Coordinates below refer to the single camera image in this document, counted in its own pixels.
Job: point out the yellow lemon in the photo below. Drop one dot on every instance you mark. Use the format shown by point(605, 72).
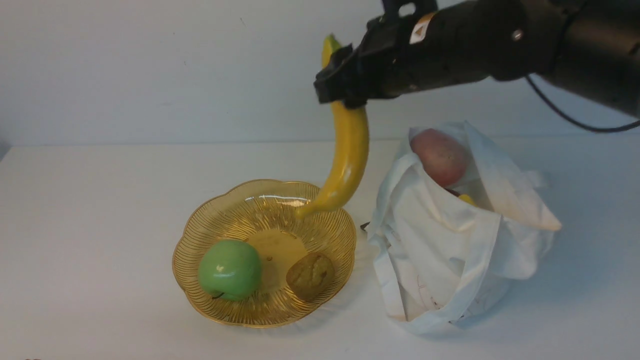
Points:
point(467, 199)

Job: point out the green apple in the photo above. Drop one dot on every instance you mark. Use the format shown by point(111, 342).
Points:
point(230, 270)

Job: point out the brown walnut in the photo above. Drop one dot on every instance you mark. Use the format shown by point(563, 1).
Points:
point(310, 275)

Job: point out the white cloth tote bag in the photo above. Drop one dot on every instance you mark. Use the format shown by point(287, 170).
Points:
point(441, 260)

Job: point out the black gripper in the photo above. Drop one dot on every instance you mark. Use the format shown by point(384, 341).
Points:
point(429, 49)

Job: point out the amber glass fruit bowl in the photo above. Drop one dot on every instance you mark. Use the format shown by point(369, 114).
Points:
point(261, 213)

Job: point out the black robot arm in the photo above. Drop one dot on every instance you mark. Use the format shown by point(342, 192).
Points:
point(587, 47)

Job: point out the yellow banana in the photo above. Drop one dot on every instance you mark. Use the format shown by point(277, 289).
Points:
point(351, 139)

